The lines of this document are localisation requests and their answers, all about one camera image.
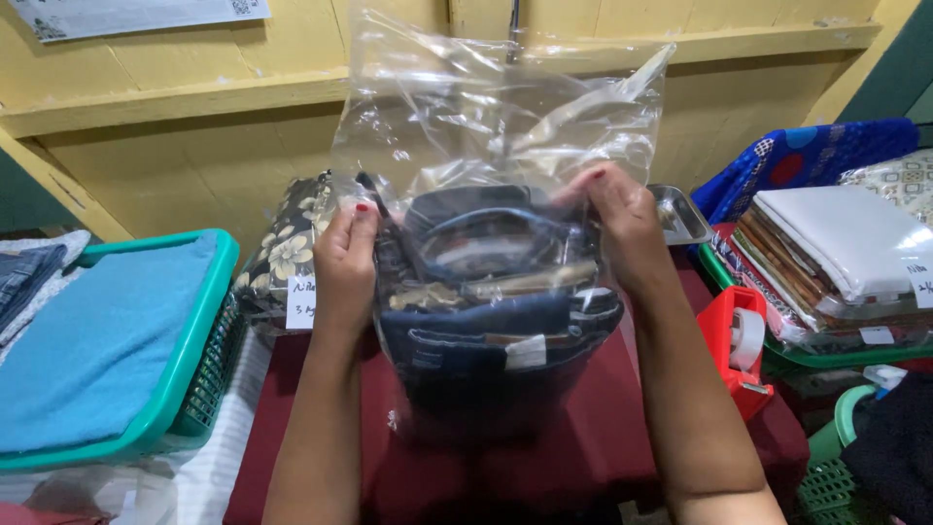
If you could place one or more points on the person's right hand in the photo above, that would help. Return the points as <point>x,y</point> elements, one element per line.
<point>628,230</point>

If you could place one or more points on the green basket of folded fabrics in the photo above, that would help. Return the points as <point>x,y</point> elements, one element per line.
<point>802,350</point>

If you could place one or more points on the teal plastic basket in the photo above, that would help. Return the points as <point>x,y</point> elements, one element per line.
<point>197,372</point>

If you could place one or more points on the black floral fabric bundle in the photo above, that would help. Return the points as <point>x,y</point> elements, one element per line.
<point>281,255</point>

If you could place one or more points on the folded dark denim clothes bundle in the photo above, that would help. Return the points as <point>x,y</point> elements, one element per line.
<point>495,364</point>

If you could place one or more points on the white textured cloth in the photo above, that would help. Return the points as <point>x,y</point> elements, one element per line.
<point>73,244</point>

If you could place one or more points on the light green plastic basket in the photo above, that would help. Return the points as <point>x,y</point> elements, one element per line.
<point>831,467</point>

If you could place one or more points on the white handwritten paper label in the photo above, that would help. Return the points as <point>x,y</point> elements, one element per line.
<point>301,302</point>

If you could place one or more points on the person's left hand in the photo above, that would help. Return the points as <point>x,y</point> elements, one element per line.
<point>344,270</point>

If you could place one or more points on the metal rod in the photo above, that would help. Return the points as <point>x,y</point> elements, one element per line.
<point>514,29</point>

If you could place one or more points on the white printed paper sheet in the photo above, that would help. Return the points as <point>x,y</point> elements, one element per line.
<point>138,14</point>

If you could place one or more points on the white striped cloth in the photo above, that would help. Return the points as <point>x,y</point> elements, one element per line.
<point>219,445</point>

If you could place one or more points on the folded grey denim cloth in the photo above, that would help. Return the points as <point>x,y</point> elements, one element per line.
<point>25,281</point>

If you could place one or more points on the red tape dispenser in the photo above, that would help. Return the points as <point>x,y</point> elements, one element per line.
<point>729,313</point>

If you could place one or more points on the maroon table cloth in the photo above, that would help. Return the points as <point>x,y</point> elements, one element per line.
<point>568,459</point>

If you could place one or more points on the small white sticker label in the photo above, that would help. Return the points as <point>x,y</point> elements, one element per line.
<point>875,335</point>

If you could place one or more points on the blue folded towel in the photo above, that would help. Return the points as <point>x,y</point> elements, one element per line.
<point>95,350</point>

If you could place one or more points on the metal tray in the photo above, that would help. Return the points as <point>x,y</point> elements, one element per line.
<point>674,215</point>

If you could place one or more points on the yellow wooden shelf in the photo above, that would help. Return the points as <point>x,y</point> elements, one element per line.
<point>182,98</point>

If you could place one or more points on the beige patterned fabric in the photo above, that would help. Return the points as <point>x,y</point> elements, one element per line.
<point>900,182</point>

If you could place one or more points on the black fuzzy cloth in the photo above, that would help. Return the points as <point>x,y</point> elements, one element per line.
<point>893,452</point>

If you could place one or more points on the clear tape roll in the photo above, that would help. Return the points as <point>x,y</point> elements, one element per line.
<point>746,339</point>

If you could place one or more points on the white label on denim bundle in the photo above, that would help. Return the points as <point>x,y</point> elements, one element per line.
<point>525,352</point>

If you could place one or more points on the white label on white fabric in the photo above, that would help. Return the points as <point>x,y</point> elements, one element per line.
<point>922,283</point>

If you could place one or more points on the white folded fabric in plastic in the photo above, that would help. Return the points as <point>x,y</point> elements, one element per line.
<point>845,240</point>

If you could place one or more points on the clear plastic bag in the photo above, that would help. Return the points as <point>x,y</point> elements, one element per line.
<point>503,124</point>

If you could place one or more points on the blue patterned fabric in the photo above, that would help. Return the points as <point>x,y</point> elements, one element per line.
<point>794,164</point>

